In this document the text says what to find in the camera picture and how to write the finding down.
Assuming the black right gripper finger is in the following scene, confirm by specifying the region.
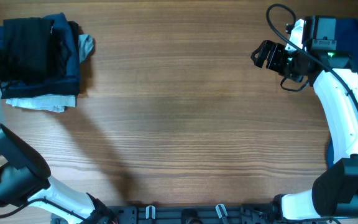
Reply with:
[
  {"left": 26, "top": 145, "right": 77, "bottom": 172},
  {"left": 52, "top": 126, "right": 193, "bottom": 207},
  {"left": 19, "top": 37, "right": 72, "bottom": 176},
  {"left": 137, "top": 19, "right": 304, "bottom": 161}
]
[
  {"left": 250, "top": 51, "right": 265, "bottom": 68},
  {"left": 255, "top": 40, "right": 274, "bottom": 56}
]

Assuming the black polo shirt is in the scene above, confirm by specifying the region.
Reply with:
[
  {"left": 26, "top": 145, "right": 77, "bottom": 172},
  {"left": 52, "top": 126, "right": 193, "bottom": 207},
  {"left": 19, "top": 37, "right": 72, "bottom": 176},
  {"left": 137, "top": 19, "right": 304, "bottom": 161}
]
[{"left": 0, "top": 17, "right": 68, "bottom": 84}]

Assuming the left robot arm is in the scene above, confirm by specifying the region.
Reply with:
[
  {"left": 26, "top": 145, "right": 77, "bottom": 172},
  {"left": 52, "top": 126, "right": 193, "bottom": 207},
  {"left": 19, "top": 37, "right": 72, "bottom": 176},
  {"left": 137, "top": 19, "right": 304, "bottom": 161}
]
[{"left": 0, "top": 89, "right": 118, "bottom": 223}]

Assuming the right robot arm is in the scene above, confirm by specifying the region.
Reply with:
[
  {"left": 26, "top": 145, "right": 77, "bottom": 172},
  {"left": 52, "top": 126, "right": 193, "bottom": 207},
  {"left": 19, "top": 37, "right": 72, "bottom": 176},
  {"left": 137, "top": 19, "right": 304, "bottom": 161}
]
[{"left": 251, "top": 16, "right": 358, "bottom": 221}]

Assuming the folded black garment underneath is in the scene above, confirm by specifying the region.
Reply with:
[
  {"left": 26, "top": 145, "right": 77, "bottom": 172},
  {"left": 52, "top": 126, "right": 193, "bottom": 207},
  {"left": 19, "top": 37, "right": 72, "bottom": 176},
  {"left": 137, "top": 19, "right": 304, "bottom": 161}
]
[{"left": 2, "top": 17, "right": 81, "bottom": 99}]

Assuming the folded white garment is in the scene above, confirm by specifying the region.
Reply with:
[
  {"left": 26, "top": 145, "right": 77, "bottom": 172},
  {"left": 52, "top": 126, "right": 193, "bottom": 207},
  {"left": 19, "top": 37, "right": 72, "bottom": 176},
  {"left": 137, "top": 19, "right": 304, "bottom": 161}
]
[{"left": 6, "top": 34, "right": 94, "bottom": 113}]

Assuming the folded blue garment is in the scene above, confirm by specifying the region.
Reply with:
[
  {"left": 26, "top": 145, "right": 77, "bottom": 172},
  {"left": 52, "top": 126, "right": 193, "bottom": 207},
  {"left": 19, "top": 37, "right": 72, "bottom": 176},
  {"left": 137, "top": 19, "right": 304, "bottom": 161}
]
[{"left": 0, "top": 17, "right": 73, "bottom": 90}]

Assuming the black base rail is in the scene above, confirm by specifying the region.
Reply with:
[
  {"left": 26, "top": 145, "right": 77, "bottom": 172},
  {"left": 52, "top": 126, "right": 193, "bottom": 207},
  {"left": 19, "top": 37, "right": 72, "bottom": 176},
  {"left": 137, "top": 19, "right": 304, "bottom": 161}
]
[{"left": 50, "top": 203, "right": 328, "bottom": 224}]

